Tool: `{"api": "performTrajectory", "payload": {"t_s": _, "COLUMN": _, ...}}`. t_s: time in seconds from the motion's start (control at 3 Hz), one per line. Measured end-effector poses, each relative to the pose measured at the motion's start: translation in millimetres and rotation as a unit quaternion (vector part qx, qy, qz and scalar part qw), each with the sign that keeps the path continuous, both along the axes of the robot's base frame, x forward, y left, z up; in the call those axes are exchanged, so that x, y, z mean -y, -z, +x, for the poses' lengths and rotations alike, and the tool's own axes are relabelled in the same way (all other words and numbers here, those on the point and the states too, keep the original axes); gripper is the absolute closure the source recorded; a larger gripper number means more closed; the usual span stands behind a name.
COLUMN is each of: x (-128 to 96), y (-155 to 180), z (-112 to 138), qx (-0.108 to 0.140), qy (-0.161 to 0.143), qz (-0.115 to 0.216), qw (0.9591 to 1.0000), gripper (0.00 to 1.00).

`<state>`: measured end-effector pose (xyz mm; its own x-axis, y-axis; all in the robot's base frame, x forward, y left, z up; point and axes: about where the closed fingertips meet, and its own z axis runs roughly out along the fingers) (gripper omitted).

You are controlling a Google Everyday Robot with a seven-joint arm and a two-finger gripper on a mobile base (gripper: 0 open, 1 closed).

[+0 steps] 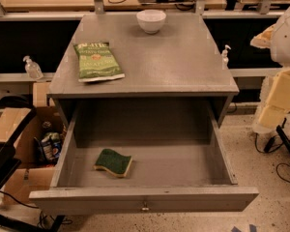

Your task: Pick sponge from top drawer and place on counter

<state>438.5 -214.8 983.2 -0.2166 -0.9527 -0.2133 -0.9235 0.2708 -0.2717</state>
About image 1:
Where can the snack packages in box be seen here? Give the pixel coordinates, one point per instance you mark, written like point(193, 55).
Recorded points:
point(49, 146)

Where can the green chip bag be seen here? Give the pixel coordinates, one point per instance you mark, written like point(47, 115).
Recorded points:
point(97, 62)

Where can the clear sanitizer pump bottle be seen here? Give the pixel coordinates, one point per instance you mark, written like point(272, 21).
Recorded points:
point(32, 68)

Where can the brown cardboard box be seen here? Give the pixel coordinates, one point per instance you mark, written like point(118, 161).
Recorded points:
point(33, 173)

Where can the small white pump bottle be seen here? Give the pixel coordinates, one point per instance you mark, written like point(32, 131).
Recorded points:
point(224, 55)

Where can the grey wooden cabinet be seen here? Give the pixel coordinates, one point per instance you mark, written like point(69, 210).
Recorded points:
point(181, 59)

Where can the green yellow sponge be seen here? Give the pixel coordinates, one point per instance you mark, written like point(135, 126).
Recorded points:
point(114, 163)

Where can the black stand with cables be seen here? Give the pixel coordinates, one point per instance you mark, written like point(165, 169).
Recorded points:
point(274, 143)

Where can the black chair frame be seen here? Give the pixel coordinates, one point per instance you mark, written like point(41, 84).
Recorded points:
point(9, 164)

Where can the grey open drawer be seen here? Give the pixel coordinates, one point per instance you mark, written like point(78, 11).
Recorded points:
point(179, 162)

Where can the metal drawer knob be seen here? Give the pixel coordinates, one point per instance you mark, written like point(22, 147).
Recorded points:
point(145, 207)

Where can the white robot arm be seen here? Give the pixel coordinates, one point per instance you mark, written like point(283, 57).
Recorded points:
point(280, 53)

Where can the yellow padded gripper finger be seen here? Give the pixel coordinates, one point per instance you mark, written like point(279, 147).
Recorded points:
point(277, 104)
point(263, 40)

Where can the white ceramic bowl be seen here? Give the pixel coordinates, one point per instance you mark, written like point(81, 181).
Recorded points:
point(151, 21)

